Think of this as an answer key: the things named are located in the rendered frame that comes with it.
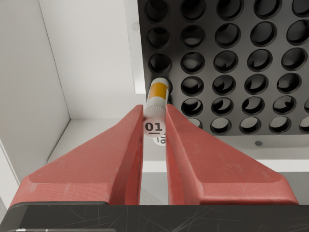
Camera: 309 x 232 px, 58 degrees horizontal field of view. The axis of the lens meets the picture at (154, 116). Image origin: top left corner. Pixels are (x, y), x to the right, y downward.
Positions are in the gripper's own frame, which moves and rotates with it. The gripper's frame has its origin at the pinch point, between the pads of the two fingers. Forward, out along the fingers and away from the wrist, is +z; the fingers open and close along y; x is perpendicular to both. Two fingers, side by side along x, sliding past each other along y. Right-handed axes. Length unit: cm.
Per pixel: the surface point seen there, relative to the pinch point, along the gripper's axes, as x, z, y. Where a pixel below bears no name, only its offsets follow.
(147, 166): 7.4, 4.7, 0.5
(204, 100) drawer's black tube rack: 1.3, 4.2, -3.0
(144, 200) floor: 121, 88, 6
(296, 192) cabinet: 35, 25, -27
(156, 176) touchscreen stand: 98, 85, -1
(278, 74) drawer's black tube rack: -0.5, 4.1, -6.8
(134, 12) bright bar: -2.2, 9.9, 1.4
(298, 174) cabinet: 31.4, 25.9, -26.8
